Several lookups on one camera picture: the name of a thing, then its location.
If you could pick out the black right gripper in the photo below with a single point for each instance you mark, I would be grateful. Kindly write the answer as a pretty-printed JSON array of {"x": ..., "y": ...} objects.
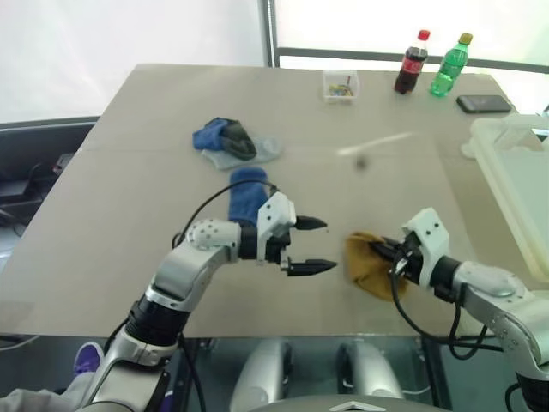
[{"x": 408, "y": 262}]

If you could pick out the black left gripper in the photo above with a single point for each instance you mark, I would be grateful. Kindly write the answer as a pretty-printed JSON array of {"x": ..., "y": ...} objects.
[{"x": 276, "y": 251}]

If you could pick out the yellow sock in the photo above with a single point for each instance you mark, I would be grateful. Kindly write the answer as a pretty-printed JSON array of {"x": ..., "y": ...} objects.
[{"x": 364, "y": 268}]

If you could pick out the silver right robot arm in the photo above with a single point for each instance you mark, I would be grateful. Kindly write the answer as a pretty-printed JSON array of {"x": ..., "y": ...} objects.
[{"x": 493, "y": 287}]

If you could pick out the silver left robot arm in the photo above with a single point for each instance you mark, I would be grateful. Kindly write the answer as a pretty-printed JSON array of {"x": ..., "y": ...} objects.
[{"x": 184, "y": 266}]

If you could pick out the white plastic bin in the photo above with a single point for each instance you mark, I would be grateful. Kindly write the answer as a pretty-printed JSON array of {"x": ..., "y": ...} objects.
[{"x": 514, "y": 189}]

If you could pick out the small clear plastic box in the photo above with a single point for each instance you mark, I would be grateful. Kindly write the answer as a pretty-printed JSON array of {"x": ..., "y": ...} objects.
[{"x": 340, "y": 88}]

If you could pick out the blue sock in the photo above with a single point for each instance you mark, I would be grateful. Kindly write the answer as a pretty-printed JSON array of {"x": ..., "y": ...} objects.
[
  {"x": 208, "y": 136},
  {"x": 246, "y": 193}
]

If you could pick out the light grey sock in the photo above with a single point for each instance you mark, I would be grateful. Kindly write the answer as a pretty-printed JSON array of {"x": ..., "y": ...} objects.
[{"x": 266, "y": 150}]

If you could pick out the dark grey sock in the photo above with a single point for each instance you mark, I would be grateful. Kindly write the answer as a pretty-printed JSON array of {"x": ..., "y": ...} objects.
[{"x": 238, "y": 139}]

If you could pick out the silver rounded shell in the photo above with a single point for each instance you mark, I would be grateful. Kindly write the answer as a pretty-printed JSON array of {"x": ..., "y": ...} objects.
[
  {"x": 261, "y": 377},
  {"x": 371, "y": 377}
]

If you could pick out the grey curved panel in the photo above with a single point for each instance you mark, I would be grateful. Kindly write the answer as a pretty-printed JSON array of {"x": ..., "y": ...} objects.
[{"x": 351, "y": 405}]

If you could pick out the red pen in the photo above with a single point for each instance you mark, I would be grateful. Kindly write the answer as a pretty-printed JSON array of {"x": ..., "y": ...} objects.
[{"x": 348, "y": 83}]

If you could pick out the black smartphone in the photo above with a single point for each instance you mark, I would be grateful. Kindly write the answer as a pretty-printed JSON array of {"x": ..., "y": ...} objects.
[{"x": 484, "y": 103}]

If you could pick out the cola bottle with red cap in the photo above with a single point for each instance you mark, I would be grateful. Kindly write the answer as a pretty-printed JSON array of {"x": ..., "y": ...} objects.
[{"x": 409, "y": 64}]

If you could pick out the green bottle with yellow cap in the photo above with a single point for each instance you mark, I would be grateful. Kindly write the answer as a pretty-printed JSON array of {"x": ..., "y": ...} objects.
[{"x": 448, "y": 70}]

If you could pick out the purple shoe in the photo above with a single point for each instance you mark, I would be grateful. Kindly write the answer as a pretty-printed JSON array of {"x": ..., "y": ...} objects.
[{"x": 88, "y": 358}]

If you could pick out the black power brick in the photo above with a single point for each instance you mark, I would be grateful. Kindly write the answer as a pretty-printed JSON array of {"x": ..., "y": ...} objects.
[{"x": 15, "y": 189}]

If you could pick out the black side desk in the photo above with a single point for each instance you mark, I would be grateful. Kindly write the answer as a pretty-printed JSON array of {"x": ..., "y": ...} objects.
[{"x": 25, "y": 141}]

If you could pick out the grey trouser leg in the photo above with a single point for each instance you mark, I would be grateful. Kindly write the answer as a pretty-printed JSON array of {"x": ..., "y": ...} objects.
[{"x": 38, "y": 397}]

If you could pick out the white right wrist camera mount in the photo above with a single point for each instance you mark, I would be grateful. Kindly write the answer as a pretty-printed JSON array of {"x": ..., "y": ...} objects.
[{"x": 431, "y": 236}]

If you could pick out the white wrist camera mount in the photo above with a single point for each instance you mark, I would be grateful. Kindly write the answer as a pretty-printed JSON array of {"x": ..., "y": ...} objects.
[
  {"x": 431, "y": 236},
  {"x": 274, "y": 210}
]

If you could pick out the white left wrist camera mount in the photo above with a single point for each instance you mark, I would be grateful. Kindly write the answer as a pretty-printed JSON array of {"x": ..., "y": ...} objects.
[{"x": 274, "y": 210}]

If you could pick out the dark table frame leg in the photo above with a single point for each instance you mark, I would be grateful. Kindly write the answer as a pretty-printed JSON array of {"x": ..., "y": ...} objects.
[{"x": 433, "y": 373}]

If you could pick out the dark window frame rail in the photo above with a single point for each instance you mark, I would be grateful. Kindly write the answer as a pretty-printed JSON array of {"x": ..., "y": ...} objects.
[{"x": 386, "y": 56}]

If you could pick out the grey window frame post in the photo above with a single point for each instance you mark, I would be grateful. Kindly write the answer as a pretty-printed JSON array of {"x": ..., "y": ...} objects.
[{"x": 268, "y": 32}]

